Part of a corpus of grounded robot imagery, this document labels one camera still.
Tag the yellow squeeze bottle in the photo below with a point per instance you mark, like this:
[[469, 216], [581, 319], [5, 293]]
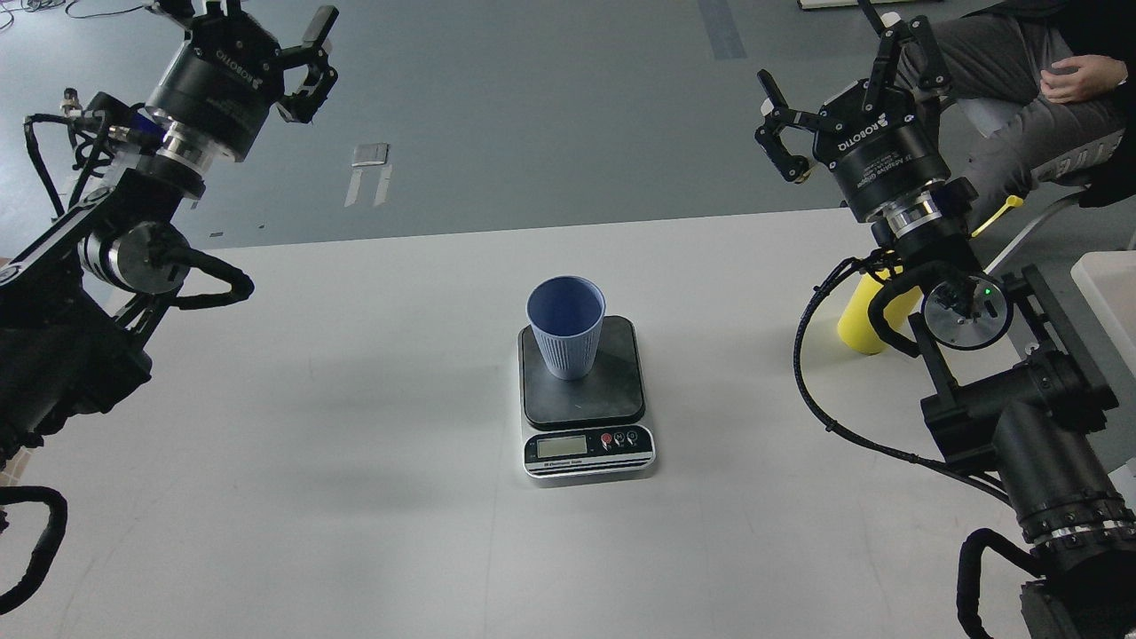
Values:
[[856, 329]]

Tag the white side table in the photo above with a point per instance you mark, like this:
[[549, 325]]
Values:
[[1107, 282]]

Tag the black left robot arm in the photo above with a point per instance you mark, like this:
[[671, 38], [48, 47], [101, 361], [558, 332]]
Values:
[[80, 302]]

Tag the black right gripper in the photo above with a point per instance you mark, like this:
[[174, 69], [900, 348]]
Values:
[[879, 155]]

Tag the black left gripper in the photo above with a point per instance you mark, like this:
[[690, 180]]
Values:
[[217, 84]]

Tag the blue ribbed cup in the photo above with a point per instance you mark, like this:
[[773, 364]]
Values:
[[566, 314]]

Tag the digital kitchen scale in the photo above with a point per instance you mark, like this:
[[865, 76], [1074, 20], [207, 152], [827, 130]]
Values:
[[591, 428]]

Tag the seated person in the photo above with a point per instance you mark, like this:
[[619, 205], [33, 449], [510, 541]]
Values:
[[1067, 66]]

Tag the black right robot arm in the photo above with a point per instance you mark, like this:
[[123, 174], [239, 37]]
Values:
[[1016, 390]]

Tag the grey floor plate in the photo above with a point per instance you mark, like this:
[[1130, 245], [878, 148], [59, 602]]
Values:
[[370, 155]]

